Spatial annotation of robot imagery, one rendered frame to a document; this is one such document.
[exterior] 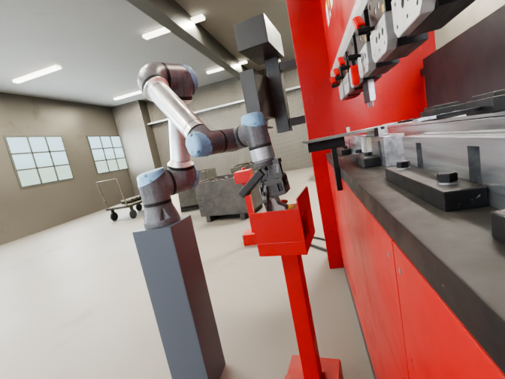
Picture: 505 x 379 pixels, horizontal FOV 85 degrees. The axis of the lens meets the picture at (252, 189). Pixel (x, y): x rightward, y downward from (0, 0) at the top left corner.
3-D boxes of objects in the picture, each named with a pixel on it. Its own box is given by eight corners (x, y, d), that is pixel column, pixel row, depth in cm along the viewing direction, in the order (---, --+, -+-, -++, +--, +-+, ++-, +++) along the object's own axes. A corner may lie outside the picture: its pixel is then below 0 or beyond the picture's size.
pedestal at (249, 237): (248, 239, 315) (233, 168, 303) (269, 237, 310) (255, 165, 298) (244, 246, 296) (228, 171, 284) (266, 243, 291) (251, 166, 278)
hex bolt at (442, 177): (433, 182, 44) (432, 172, 44) (452, 180, 43) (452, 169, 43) (441, 185, 41) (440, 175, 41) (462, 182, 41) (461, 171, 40)
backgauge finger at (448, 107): (379, 129, 111) (378, 117, 111) (452, 116, 106) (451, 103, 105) (388, 128, 100) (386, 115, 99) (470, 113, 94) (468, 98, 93)
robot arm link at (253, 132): (249, 116, 92) (268, 109, 86) (258, 148, 94) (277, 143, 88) (233, 119, 87) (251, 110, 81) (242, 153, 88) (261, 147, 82)
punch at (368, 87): (365, 108, 111) (362, 84, 110) (370, 107, 111) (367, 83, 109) (370, 106, 102) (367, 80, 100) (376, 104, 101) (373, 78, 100)
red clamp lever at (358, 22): (350, 16, 77) (358, 30, 71) (365, 12, 76) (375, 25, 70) (350, 23, 78) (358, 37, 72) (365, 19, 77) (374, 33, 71)
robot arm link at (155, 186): (137, 204, 117) (129, 174, 115) (165, 196, 126) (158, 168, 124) (150, 204, 108) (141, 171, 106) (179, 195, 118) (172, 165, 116)
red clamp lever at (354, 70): (351, 86, 93) (346, 56, 92) (364, 83, 92) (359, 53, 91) (352, 85, 91) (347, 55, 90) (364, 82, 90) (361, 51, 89)
